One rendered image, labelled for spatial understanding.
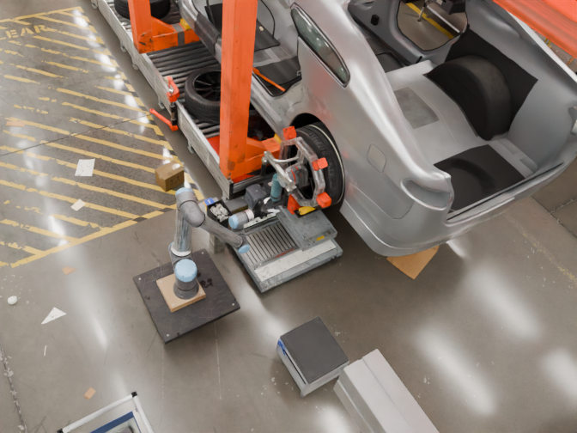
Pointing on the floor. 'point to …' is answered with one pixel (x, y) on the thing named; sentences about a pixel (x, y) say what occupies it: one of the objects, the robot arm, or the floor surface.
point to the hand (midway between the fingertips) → (275, 203)
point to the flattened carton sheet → (415, 263)
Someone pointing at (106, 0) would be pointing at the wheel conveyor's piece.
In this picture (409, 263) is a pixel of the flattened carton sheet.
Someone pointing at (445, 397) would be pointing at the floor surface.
